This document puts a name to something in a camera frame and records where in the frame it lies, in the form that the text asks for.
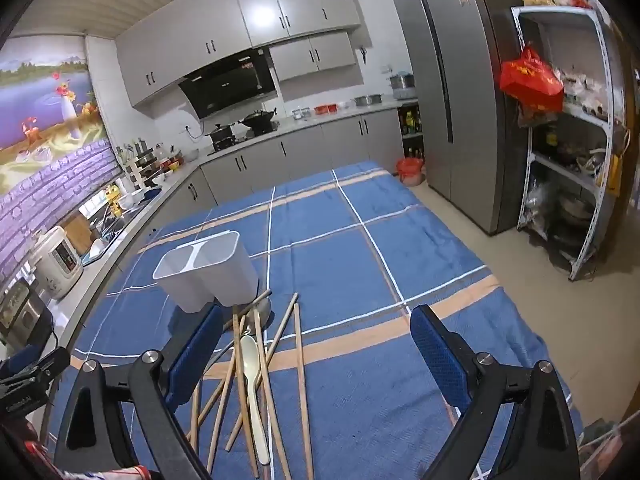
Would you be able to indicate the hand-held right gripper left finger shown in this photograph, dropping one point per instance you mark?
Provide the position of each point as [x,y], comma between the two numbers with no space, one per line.
[192,360]

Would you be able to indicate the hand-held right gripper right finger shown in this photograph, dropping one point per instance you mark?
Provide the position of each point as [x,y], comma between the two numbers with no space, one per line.
[440,355]

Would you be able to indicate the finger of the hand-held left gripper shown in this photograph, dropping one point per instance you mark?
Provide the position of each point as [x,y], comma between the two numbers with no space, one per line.
[35,372]

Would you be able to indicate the white ceramic spoon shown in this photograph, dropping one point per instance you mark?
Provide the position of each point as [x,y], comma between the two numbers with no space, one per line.
[250,360]

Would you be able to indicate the white two-compartment utensil holder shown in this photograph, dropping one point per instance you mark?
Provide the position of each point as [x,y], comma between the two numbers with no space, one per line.
[200,280]

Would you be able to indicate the metal spoon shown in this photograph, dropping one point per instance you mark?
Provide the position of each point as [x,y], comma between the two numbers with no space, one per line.
[264,307]

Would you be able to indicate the pile of wooden chopsticks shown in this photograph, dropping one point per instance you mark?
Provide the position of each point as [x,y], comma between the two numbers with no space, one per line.
[302,385]

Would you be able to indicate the silver kitchen appliance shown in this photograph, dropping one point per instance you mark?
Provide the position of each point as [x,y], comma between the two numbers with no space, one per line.
[20,310]

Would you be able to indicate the white rice cooker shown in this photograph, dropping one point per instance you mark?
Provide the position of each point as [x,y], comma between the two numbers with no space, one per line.
[55,260]

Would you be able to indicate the blue plaid tablecloth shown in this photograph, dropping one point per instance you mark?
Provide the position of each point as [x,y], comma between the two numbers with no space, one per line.
[400,240]

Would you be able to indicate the red-lined trash bin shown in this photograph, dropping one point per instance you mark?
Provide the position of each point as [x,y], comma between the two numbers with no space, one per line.
[410,170]

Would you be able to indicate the black cooking pot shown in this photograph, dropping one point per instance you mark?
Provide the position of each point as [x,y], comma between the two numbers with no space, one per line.
[220,135]

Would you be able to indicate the grey lower cabinets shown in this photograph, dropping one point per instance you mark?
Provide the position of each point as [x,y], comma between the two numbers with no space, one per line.
[310,155]

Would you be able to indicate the grey cabinets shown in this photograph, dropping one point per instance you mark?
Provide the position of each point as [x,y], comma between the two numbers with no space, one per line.
[200,35]
[310,155]

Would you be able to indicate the grey refrigerator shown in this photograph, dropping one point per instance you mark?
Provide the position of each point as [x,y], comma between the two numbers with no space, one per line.
[465,110]

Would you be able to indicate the black wok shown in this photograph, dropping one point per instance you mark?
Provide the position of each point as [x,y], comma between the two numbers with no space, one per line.
[257,119]

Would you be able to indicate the red container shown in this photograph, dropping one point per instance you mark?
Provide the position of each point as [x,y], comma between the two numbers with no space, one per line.
[320,108]
[332,107]

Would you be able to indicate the metal steamer pot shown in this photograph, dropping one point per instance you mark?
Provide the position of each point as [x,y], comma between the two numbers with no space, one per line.
[402,87]

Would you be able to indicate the black range hood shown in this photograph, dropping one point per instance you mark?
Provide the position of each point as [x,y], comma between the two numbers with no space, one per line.
[225,87]

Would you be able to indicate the white metal shelf rack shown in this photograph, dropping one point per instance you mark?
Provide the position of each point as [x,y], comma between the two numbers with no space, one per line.
[590,116]

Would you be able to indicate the red plastic bag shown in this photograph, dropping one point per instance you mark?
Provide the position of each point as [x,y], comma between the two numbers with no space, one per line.
[530,80]

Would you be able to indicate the grey upper cabinets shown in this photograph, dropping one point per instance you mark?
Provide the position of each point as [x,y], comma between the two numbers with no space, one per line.
[200,35]

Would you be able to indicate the landscape wall poster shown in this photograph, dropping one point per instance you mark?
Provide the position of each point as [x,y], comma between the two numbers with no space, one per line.
[40,110]

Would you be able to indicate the wall-hung scissors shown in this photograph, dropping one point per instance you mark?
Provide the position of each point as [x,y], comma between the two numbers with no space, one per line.
[363,55]

